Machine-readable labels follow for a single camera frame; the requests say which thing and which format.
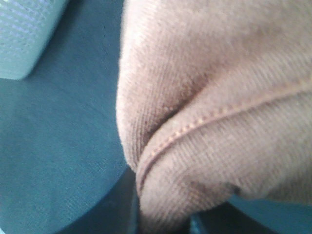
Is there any black fabric table mat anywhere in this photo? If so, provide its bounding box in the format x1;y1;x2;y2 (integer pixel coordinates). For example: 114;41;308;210
0;0;312;234

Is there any brown towel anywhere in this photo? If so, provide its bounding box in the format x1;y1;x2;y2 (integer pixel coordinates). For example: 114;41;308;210
117;0;312;234

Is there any white folded towel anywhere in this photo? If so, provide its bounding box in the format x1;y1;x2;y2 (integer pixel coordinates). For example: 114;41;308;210
0;0;69;80

